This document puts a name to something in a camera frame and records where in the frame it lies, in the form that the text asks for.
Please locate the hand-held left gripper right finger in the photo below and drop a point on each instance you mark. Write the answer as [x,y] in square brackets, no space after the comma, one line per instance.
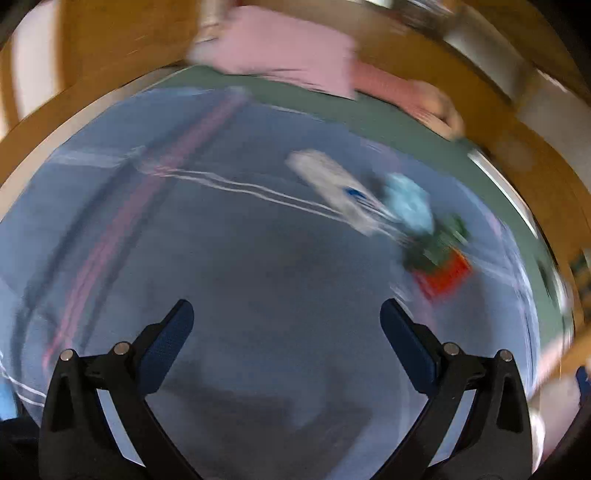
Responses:
[406,341]

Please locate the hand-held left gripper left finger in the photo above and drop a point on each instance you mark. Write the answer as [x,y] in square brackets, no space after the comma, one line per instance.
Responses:
[168,341]

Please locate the red packet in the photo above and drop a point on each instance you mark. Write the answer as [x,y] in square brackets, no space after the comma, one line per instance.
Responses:
[445,277]

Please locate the dark green packet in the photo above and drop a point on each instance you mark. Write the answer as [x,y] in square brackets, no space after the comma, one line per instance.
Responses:
[434,244]

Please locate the blue striped blanket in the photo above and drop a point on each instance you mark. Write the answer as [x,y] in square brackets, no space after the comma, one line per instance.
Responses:
[231,258]

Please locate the light blue packet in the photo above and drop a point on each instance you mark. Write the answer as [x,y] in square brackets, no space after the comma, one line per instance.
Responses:
[411,203]

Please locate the white packet with blue label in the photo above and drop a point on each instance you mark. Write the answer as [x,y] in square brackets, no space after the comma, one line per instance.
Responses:
[332,184]

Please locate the beige pillow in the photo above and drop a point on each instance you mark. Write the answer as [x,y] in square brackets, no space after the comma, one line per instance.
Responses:
[438,108]

